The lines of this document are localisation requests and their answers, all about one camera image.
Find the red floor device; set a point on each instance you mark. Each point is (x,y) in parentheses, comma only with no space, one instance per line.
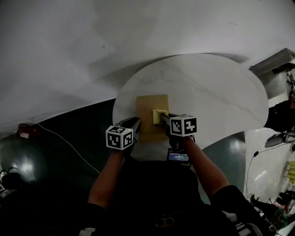
(26,131)

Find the yellow-green cloth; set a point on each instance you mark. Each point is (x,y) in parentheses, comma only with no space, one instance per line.
(157,117)

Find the person's black top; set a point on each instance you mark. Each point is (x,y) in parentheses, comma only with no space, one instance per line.
(156,193)

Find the person's right forearm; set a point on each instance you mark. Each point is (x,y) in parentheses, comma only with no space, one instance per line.
(205,166)

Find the grey wooden shelf unit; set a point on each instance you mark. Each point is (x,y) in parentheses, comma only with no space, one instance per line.
(274,69)

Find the yellow foam block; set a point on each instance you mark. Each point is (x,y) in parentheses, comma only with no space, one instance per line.
(290,171)

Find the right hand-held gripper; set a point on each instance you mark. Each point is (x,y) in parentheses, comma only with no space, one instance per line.
(184,125)

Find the grey metal floor stand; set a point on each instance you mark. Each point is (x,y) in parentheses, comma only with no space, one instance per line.
(276,139)

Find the person's left forearm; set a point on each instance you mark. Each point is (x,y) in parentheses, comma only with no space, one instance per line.
(106,179)

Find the small black screen device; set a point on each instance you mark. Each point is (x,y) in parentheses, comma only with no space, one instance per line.
(177,157)

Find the tan cutting board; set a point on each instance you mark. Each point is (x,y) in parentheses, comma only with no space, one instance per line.
(146,108)

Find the gold belt buckle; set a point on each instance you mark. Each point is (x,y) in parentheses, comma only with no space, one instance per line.
(164,222)

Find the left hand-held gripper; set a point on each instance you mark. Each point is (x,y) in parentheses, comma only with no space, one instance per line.
(115,139)

